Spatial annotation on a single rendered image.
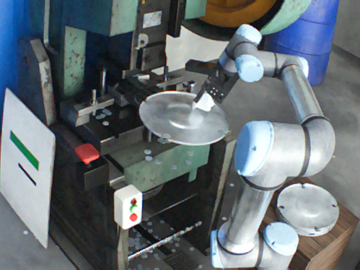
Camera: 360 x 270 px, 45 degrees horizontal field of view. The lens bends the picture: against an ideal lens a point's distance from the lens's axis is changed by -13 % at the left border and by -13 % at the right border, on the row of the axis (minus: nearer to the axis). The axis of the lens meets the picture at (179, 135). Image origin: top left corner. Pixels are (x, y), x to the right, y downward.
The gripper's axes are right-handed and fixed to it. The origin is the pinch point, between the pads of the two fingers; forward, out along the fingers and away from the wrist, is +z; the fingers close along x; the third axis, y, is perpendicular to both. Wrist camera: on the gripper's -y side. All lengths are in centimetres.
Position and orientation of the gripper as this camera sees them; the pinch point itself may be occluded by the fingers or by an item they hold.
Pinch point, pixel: (192, 105)
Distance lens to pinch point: 160.7
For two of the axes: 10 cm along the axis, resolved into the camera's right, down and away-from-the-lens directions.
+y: 8.1, 5.9, -0.3
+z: -4.5, 6.5, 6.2
